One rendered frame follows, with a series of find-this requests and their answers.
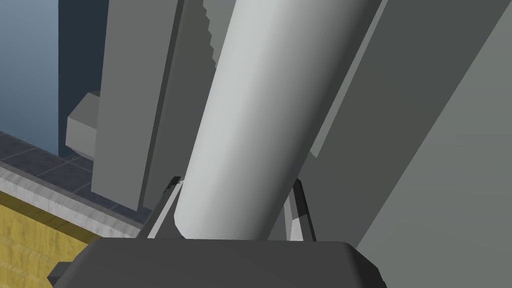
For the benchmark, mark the grey appliance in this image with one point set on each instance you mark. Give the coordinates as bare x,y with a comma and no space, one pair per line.
132,104

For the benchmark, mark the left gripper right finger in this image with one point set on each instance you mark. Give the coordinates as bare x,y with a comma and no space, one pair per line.
298,226

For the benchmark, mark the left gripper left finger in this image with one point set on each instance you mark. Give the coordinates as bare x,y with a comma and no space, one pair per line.
160,222

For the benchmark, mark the pale grey block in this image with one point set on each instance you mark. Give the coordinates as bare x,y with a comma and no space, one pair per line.
82,128

